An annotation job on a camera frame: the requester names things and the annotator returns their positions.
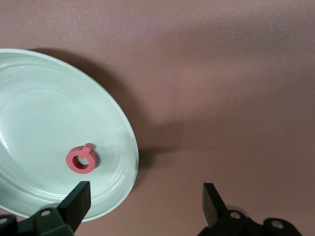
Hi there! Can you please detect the red foam letter Q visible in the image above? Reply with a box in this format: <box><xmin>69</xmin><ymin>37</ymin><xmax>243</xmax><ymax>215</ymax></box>
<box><xmin>65</xmin><ymin>143</ymin><xmax>98</xmax><ymax>174</ymax></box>

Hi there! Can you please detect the brown table cover sheet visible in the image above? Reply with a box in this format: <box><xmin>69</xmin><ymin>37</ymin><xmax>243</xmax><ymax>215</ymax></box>
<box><xmin>0</xmin><ymin>0</ymin><xmax>315</xmax><ymax>236</ymax></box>

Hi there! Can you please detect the pale green plate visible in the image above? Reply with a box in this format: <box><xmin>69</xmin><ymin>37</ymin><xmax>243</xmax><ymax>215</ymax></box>
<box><xmin>0</xmin><ymin>48</ymin><xmax>140</xmax><ymax>223</ymax></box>

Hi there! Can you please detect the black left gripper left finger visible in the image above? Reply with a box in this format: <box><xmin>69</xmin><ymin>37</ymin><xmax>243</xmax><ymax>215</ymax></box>
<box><xmin>0</xmin><ymin>181</ymin><xmax>92</xmax><ymax>236</ymax></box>

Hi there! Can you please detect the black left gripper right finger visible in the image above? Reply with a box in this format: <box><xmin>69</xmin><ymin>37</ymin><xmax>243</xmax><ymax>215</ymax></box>
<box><xmin>198</xmin><ymin>182</ymin><xmax>302</xmax><ymax>236</ymax></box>

